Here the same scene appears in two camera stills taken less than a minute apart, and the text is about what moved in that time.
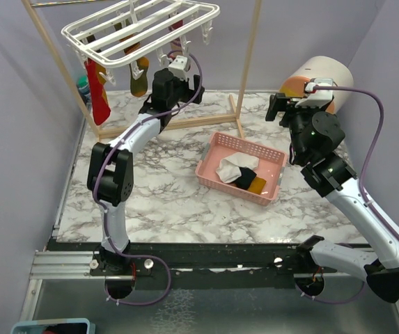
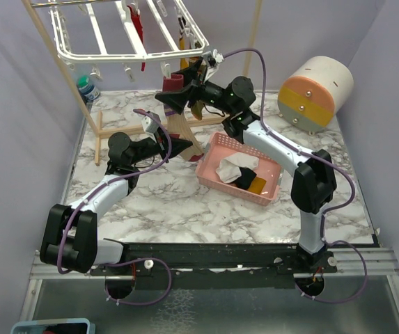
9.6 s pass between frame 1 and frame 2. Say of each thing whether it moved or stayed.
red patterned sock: moved
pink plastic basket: stayed
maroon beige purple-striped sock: moved
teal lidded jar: stayed
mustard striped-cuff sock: stayed
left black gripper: moved
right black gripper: moved
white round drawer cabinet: stayed
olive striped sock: moved
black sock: stayed
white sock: stayed
